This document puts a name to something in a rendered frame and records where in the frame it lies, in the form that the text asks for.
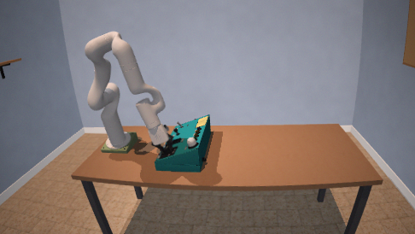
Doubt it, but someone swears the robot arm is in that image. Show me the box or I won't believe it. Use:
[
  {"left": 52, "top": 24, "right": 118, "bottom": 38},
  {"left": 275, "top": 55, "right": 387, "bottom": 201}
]
[{"left": 85, "top": 32, "right": 165, "bottom": 149}]

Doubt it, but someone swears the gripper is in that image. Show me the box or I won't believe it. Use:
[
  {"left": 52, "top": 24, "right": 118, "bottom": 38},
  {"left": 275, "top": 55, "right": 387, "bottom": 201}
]
[{"left": 148, "top": 123, "right": 173, "bottom": 154}]

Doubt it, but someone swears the teal control panel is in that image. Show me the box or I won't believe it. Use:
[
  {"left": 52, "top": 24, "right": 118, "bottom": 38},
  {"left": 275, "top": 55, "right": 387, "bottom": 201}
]
[{"left": 155, "top": 114, "right": 211, "bottom": 173}]

